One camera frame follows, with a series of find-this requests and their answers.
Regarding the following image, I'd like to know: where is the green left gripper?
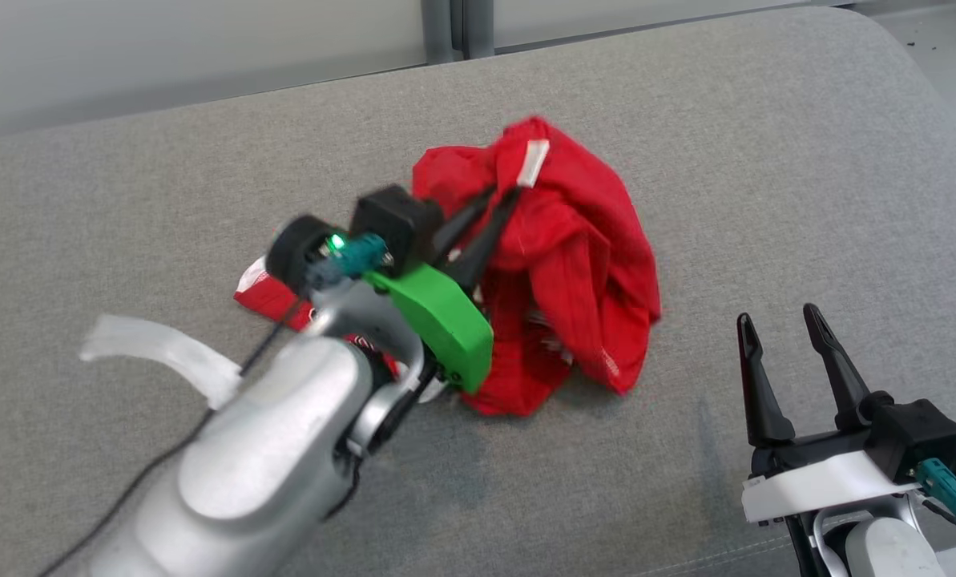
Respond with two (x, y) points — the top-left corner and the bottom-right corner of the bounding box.
(363, 186), (522, 395)

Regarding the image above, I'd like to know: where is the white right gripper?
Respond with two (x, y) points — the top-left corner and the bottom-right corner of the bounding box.
(736, 302), (921, 525)

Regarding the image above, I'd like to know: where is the red garment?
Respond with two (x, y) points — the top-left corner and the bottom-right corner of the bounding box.
(233, 116), (663, 418)

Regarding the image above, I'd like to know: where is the white tape label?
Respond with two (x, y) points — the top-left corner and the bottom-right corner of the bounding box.
(79, 313), (244, 410)

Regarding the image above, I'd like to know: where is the left cable with teal plug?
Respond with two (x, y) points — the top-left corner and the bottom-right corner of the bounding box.
(37, 232), (390, 577)

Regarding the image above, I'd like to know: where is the cable with teal plug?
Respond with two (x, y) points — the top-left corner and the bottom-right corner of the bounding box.
(917, 458), (956, 546)
(37, 232), (390, 577)

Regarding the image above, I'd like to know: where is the right cable with teal plug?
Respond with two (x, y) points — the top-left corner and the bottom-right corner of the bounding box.
(917, 458), (956, 546)

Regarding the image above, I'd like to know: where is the grey partition post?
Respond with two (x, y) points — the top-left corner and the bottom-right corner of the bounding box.
(462, 0), (496, 59)
(421, 0), (457, 65)

